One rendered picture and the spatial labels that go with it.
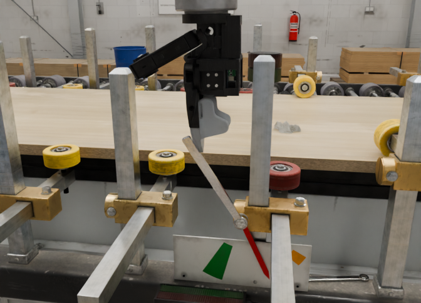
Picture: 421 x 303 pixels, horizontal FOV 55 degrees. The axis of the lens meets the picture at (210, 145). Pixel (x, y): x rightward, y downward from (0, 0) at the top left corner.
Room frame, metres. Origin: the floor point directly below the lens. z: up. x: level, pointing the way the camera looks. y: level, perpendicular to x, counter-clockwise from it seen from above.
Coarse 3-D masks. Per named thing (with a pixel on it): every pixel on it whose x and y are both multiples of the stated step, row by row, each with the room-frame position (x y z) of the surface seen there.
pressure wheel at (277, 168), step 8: (272, 168) 0.76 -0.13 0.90; (280, 168) 0.76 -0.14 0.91; (288, 168) 0.76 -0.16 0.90; (296, 168) 0.76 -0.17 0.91; (272, 176) 0.73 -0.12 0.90; (280, 176) 0.73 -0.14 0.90; (288, 176) 0.73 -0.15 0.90; (296, 176) 0.74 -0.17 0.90; (272, 184) 0.73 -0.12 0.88; (280, 184) 0.73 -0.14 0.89; (288, 184) 0.73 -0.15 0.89; (296, 184) 0.74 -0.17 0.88
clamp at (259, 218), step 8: (240, 200) 0.69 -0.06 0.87; (248, 200) 0.69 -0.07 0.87; (272, 200) 0.69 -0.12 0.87; (280, 200) 0.69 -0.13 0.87; (288, 200) 0.69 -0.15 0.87; (304, 200) 0.69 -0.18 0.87; (240, 208) 0.67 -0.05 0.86; (248, 208) 0.66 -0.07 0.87; (256, 208) 0.66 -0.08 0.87; (264, 208) 0.66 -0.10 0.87; (272, 208) 0.65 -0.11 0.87; (280, 208) 0.65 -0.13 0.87; (288, 208) 0.65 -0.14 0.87; (296, 208) 0.65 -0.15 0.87; (304, 208) 0.65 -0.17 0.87; (248, 216) 0.66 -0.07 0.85; (256, 216) 0.66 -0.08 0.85; (264, 216) 0.65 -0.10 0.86; (296, 216) 0.65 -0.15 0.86; (304, 216) 0.64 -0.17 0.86; (248, 224) 0.66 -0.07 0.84; (256, 224) 0.66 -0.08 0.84; (264, 224) 0.65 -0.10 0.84; (296, 224) 0.65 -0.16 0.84; (304, 224) 0.64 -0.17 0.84; (296, 232) 0.65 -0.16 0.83; (304, 232) 0.64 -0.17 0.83
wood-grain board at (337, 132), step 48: (48, 96) 1.53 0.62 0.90; (96, 96) 1.53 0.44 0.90; (144, 96) 1.53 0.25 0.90; (240, 96) 1.53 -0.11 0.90; (288, 96) 1.53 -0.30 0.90; (336, 96) 1.53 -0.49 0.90; (48, 144) 0.94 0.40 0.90; (96, 144) 0.94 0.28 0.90; (144, 144) 0.94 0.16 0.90; (240, 144) 0.94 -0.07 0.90; (288, 144) 0.94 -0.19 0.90; (336, 144) 0.94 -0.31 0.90
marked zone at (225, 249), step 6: (222, 246) 0.67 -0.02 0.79; (228, 246) 0.66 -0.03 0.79; (216, 252) 0.67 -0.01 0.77; (222, 252) 0.67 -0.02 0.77; (228, 252) 0.66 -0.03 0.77; (216, 258) 0.67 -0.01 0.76; (222, 258) 0.67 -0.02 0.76; (228, 258) 0.66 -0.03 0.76; (210, 264) 0.67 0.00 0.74; (216, 264) 0.67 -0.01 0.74; (222, 264) 0.67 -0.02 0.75; (204, 270) 0.67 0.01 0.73; (210, 270) 0.67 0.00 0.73; (216, 270) 0.67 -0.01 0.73; (222, 270) 0.67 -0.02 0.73; (216, 276) 0.67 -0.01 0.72; (222, 276) 0.67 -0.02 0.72
